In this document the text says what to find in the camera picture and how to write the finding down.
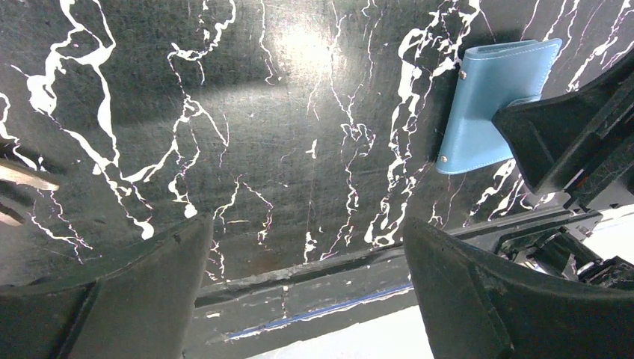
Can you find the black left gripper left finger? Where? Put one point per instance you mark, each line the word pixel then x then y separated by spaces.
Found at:
pixel 136 304

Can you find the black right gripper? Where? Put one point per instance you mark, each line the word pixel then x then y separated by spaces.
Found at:
pixel 580 142

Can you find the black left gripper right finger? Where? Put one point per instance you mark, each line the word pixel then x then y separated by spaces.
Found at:
pixel 475 304

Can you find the blue leather card holder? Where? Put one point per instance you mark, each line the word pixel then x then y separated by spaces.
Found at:
pixel 491 78

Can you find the yellow black handled pliers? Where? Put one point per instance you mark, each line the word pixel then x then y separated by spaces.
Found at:
pixel 15 177

